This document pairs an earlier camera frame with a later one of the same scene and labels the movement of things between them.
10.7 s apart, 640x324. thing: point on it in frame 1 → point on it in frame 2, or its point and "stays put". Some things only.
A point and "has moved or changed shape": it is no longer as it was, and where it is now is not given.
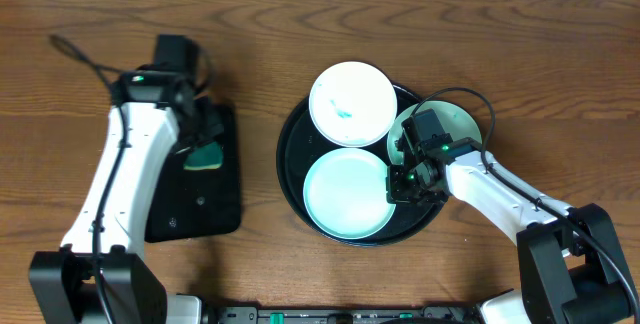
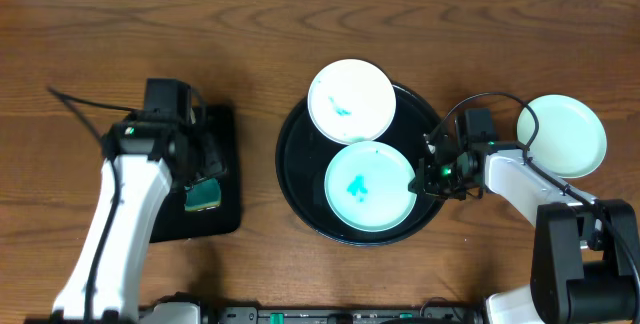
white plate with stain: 353,104 stays put
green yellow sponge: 204,157 has moved or changed shape
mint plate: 457,119 → 367,186
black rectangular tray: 187,203 stays put
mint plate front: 345,193 → 571,139
